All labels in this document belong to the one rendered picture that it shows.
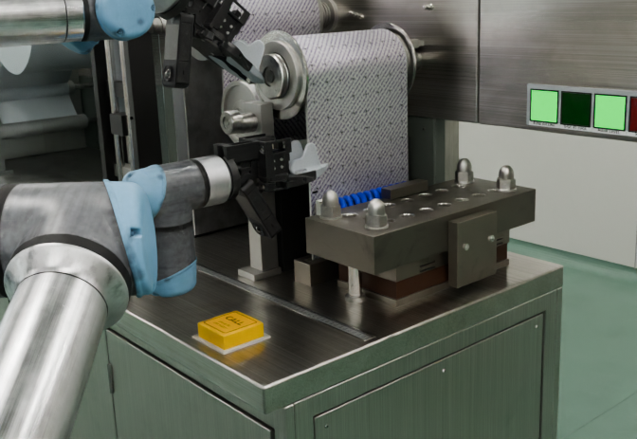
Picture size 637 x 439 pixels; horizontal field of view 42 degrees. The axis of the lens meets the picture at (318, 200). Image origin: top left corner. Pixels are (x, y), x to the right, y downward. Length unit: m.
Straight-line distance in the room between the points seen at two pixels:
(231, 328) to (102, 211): 0.43
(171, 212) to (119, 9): 0.30
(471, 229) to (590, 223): 2.92
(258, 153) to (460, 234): 0.35
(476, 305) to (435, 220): 0.15
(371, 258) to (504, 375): 0.36
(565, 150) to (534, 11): 2.85
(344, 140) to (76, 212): 0.70
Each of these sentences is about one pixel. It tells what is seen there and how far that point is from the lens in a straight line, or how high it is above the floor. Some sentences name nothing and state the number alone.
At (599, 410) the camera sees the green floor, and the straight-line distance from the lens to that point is 2.97.
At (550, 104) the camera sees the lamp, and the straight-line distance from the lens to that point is 1.41.
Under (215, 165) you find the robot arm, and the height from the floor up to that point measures 1.14.
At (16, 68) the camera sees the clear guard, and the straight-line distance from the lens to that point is 2.21.
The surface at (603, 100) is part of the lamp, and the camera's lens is 1.36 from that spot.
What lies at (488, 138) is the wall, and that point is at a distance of 4.52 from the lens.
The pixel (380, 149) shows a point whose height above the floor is 1.11.
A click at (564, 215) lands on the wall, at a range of 4.32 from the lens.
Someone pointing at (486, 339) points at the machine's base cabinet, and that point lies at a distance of 1.39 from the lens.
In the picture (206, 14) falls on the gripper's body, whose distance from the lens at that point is 1.31.
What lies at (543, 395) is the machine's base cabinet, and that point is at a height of 0.66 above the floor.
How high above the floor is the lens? 1.38
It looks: 14 degrees down
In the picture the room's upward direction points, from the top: 2 degrees counter-clockwise
